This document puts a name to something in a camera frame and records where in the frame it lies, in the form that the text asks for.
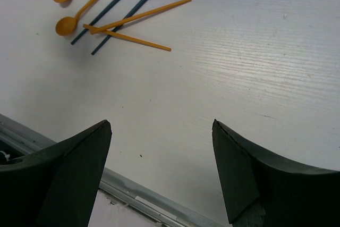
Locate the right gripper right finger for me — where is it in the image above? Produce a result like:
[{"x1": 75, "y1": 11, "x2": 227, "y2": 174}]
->
[{"x1": 212, "y1": 121, "x2": 339, "y2": 226}]

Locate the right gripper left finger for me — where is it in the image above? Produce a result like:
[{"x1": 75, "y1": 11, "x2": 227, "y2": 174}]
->
[{"x1": 1, "y1": 120, "x2": 112, "y2": 226}]

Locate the orange chopstick lower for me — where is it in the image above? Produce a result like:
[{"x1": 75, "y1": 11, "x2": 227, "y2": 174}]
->
[{"x1": 82, "y1": 23, "x2": 172, "y2": 52}]

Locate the orange chopstick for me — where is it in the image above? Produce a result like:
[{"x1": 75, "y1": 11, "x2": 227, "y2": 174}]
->
[
  {"x1": 82, "y1": 23, "x2": 172, "y2": 52},
  {"x1": 88, "y1": 0, "x2": 192, "y2": 35}
]

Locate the dark blue chopstick right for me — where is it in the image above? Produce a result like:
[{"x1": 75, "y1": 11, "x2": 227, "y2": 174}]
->
[{"x1": 91, "y1": 0, "x2": 148, "y2": 55}]

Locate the dark blue chopstick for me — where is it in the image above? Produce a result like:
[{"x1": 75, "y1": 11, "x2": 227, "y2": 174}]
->
[
  {"x1": 70, "y1": 0, "x2": 142, "y2": 45},
  {"x1": 91, "y1": 0, "x2": 148, "y2": 55}
]

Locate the dark blue chopstick left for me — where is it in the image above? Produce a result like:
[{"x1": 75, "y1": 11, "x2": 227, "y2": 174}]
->
[{"x1": 70, "y1": 0, "x2": 142, "y2": 45}]

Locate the orange chopstick upper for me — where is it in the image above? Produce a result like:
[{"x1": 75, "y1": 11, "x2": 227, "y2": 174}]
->
[{"x1": 88, "y1": 0, "x2": 192, "y2": 35}]

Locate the aluminium table frame rail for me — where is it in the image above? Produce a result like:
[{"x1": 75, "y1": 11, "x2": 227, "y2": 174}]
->
[{"x1": 1, "y1": 115, "x2": 220, "y2": 226}]

